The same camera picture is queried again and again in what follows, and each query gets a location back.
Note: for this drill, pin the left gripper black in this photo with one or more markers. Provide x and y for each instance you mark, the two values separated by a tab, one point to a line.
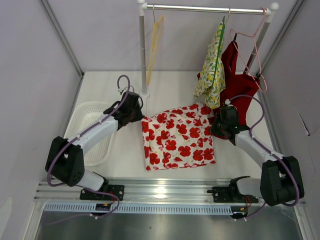
139	116

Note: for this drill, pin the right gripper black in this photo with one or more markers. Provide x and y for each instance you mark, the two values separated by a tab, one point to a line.
213	129

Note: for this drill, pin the lemon print skirt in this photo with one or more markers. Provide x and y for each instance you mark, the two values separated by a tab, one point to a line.
211	79

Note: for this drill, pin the red flower print cloth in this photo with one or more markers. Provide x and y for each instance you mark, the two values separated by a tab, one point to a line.
178	138

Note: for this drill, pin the green plastic hanger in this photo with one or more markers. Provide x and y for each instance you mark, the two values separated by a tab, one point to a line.
216	50

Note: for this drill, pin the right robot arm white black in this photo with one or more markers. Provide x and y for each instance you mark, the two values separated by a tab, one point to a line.
280	182

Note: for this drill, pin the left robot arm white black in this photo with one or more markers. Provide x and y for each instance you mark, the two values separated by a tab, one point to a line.
65	162

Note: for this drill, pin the yellow plastic hanger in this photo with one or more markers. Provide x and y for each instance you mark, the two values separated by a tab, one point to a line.
157	33

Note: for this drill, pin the red garment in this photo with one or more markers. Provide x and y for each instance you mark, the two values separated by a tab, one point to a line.
239	89

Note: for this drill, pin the clothes rack metal white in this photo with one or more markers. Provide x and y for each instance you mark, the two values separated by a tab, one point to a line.
143	6

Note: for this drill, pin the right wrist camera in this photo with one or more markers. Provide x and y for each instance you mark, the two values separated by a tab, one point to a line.
227	102

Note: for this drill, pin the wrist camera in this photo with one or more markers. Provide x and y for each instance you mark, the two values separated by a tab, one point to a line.
130	88
227	102

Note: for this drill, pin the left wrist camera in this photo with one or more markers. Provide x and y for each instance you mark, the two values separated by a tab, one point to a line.
130	88

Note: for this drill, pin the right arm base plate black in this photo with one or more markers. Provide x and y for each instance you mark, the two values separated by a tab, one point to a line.
225	194

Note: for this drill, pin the aluminium rail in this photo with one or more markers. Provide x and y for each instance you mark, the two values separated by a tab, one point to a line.
142	191

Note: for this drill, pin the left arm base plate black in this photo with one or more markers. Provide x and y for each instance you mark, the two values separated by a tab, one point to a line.
117	190

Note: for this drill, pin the pink wire hanger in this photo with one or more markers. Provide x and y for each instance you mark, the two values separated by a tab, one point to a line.
257	38

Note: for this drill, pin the white slotted cable duct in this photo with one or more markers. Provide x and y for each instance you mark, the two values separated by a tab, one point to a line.
81	207

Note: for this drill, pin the left aluminium frame post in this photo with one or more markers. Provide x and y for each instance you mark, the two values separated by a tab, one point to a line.
61	35

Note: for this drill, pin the aluminium frame post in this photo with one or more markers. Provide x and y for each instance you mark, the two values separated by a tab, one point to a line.
282	33
61	35

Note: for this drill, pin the right aluminium frame post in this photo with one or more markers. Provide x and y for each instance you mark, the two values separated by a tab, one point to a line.
282	33

